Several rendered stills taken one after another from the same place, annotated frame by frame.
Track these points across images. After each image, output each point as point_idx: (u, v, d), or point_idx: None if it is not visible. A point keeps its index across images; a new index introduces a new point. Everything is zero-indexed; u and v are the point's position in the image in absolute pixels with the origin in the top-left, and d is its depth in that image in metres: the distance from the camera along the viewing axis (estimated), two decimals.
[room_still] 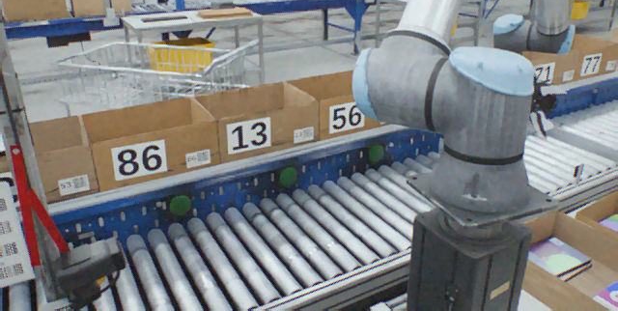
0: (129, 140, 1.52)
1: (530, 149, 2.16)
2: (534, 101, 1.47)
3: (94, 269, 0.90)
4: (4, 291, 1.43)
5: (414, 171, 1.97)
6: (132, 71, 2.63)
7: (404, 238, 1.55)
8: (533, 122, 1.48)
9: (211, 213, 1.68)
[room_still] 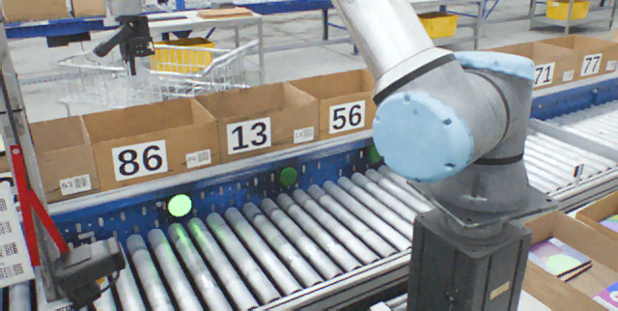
0: (129, 141, 1.52)
1: (530, 149, 2.16)
2: (123, 56, 1.42)
3: (94, 269, 0.90)
4: (4, 291, 1.43)
5: None
6: None
7: (404, 238, 1.55)
8: (126, 70, 1.45)
9: (211, 213, 1.68)
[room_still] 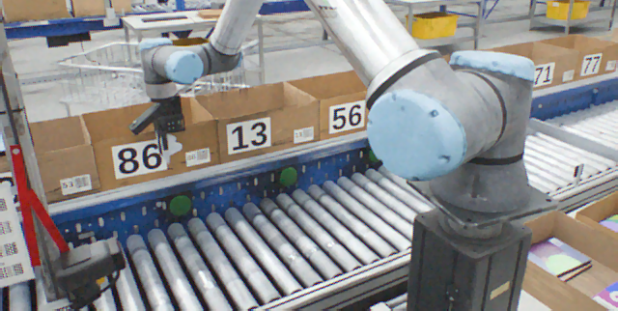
0: (129, 139, 1.54)
1: (530, 149, 2.16)
2: (156, 130, 1.52)
3: (94, 269, 0.90)
4: (4, 291, 1.43)
5: None
6: (132, 71, 2.63)
7: (404, 238, 1.55)
8: (156, 138, 1.57)
9: (211, 213, 1.68)
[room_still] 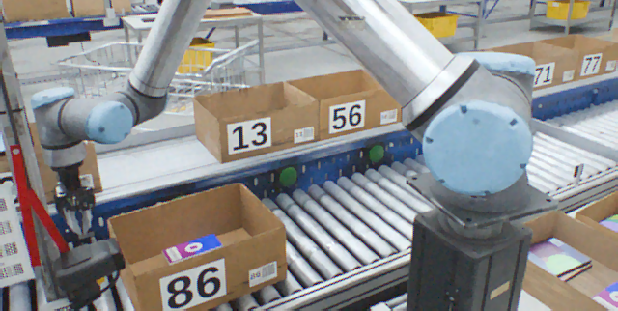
0: (182, 266, 1.17)
1: None
2: None
3: (94, 269, 0.90)
4: (4, 291, 1.43)
5: (414, 171, 1.97)
6: (132, 71, 2.63)
7: (404, 238, 1.55)
8: (88, 209, 1.24)
9: None
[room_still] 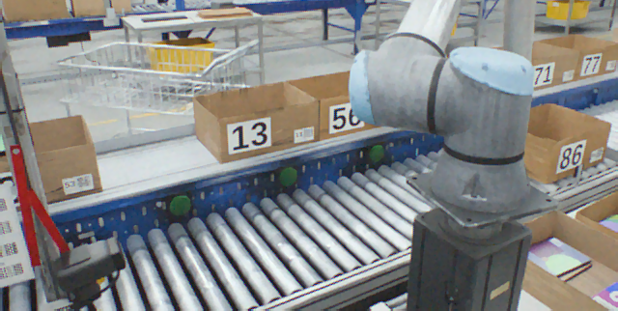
0: (571, 140, 1.85)
1: None
2: None
3: (94, 269, 0.90)
4: (4, 291, 1.43)
5: (416, 172, 1.97)
6: (132, 71, 2.63)
7: (407, 240, 1.56)
8: None
9: (214, 212, 1.68)
